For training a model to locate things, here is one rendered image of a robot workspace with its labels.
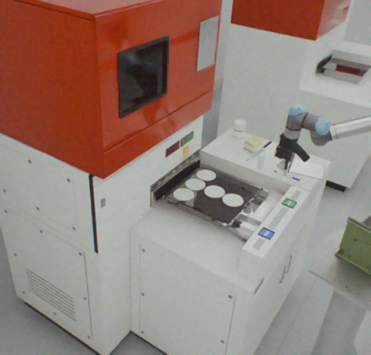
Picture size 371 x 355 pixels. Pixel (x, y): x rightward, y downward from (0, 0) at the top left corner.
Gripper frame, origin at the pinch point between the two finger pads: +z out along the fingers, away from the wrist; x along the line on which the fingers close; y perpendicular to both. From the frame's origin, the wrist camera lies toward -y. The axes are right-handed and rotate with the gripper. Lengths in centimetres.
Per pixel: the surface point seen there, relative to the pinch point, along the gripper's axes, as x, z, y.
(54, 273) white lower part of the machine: 82, 52, 80
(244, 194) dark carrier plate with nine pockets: 16.4, 10.1, 13.8
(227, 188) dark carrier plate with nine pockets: 17.0, 10.0, 23.3
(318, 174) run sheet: -13.5, 1.8, -12.2
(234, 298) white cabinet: 63, 29, -7
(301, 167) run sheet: -14.1, 1.7, -3.1
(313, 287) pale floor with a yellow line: -40, 97, -23
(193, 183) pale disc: 24.4, 10.3, 39.1
